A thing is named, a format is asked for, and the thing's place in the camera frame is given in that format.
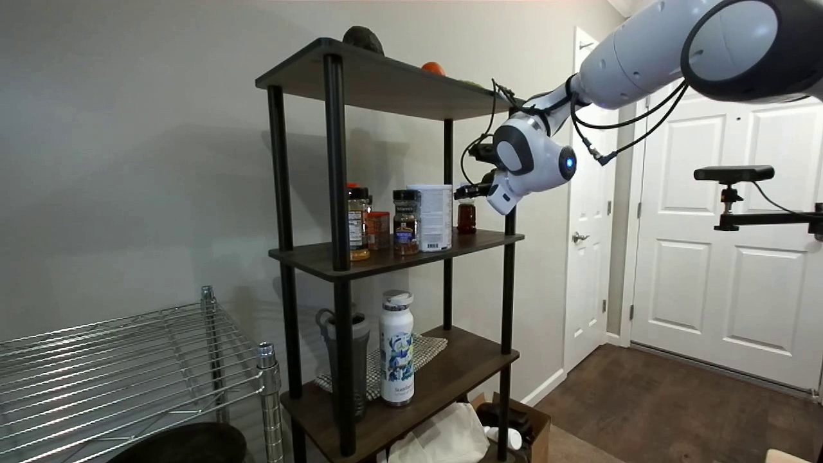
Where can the white panelled door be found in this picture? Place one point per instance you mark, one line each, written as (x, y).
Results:
(728, 284)

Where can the white cylindrical container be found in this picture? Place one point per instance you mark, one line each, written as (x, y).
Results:
(436, 218)

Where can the tiny orange item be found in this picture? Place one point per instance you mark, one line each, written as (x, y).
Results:
(361, 255)

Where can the small orange jar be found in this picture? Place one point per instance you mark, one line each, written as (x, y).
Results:
(378, 226)

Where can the black item in box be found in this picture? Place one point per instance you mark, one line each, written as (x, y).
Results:
(498, 414)

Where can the black round bowl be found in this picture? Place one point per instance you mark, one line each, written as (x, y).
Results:
(184, 442)

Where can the small orange ball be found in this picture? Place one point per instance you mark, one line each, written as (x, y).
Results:
(432, 66)

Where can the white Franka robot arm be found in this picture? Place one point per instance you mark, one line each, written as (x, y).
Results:
(643, 60)

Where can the dark grey tumbler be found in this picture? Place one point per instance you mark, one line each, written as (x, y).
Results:
(361, 360)

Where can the black camera on stand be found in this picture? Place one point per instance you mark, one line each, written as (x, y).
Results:
(734, 173)

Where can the black round object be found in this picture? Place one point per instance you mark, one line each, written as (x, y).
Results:
(364, 38)

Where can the white open door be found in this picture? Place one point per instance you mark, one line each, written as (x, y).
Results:
(593, 284)

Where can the white plastic bag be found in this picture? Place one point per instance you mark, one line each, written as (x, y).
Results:
(437, 437)

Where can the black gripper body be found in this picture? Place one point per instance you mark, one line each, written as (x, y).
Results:
(486, 183)

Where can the dark wooden shelf unit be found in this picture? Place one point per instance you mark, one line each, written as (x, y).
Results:
(394, 86)

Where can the dark brown sauce bottle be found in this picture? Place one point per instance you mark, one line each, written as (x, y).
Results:
(467, 218)

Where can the white floral water bottle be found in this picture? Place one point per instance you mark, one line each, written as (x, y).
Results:
(397, 351)

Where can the brown cardboard box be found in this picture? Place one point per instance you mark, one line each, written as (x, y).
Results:
(566, 447)

